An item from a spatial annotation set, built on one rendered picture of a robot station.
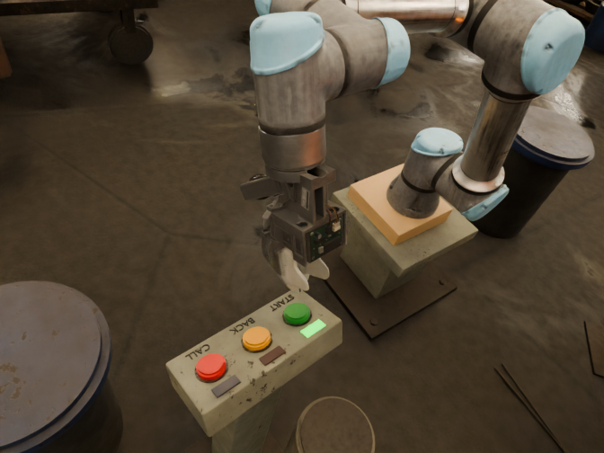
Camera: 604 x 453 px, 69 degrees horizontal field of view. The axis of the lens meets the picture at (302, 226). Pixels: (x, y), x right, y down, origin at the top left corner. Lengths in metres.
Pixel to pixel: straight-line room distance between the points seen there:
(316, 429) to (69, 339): 0.46
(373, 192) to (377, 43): 0.81
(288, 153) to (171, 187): 1.26
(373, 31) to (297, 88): 0.12
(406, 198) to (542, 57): 0.57
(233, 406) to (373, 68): 0.45
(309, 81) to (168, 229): 1.17
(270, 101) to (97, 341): 0.57
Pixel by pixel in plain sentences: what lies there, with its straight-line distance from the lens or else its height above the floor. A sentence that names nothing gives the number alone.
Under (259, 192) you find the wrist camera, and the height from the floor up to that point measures 0.78.
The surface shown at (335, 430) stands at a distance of 0.72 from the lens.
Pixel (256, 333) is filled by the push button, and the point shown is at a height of 0.61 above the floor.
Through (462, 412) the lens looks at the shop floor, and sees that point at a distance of 1.43.
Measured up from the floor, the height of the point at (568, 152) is 0.43.
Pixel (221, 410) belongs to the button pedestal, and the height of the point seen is 0.61.
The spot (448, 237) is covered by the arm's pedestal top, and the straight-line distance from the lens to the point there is 1.34.
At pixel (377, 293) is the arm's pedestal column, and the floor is 0.05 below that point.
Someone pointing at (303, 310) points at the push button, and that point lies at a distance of 0.68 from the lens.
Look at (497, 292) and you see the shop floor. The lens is 1.72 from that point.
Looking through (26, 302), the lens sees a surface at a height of 0.43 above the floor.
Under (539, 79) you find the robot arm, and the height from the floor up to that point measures 0.89.
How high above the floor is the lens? 1.19
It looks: 47 degrees down
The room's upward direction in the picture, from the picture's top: 14 degrees clockwise
